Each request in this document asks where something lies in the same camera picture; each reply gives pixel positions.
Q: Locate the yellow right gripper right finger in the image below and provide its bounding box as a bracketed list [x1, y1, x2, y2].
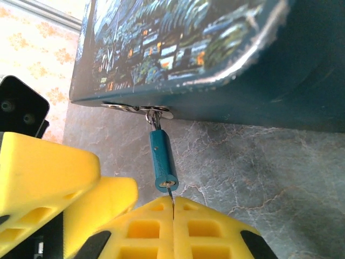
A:
[174, 196, 279, 259]

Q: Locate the starry night painted box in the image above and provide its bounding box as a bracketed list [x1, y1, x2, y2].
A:
[69, 0, 345, 133]

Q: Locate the teal wooden pull handle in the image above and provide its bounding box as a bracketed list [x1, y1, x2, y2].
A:
[147, 111, 180, 193]

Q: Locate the aluminium corner post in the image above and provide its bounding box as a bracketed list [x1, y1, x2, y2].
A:
[34, 0, 83, 31]

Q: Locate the silver metal box latch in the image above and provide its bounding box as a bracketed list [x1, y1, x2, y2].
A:
[101, 101, 174, 119]

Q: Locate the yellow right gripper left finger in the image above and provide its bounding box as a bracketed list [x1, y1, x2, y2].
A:
[77, 195, 174, 259]

